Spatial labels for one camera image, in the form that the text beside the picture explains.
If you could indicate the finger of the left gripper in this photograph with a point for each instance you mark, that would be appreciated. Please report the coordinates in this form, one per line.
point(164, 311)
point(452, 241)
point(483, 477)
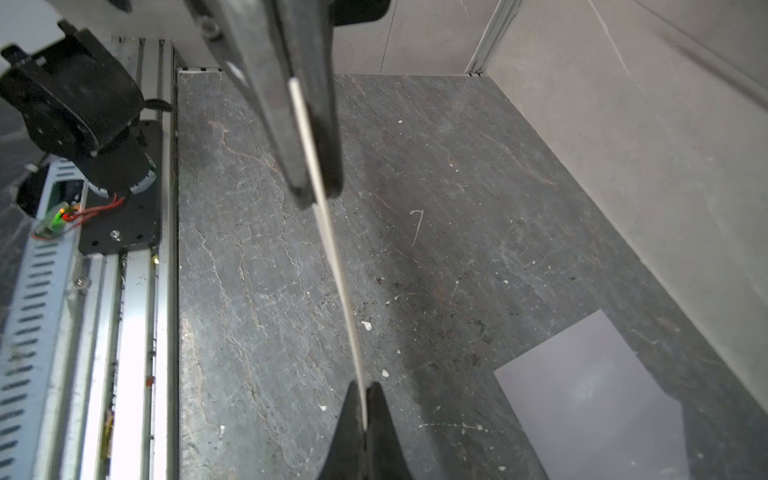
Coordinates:
point(346, 458)
point(384, 458)

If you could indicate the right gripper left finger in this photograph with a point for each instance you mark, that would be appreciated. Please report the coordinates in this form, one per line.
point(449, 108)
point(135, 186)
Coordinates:
point(244, 38)

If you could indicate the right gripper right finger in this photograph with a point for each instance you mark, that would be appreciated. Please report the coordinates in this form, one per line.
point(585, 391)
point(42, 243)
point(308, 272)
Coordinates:
point(307, 34)

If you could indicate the beige letter paper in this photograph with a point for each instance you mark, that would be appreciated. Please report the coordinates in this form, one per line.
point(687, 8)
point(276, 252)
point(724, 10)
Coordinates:
point(327, 234)

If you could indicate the grey purple envelope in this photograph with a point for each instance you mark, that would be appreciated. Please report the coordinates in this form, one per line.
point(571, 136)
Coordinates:
point(591, 410)

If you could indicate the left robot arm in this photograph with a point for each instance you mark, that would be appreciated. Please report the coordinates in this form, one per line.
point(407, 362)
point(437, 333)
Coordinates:
point(77, 100)

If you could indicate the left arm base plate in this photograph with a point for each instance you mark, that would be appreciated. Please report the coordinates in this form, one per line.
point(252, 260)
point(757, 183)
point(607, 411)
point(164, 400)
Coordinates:
point(125, 188)

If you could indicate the aluminium rail frame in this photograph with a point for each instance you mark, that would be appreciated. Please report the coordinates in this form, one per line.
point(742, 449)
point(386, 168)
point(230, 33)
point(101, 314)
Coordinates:
point(122, 415)

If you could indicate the white vented cable duct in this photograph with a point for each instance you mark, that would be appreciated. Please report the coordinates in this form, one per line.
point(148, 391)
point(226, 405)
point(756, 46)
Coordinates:
point(36, 356)

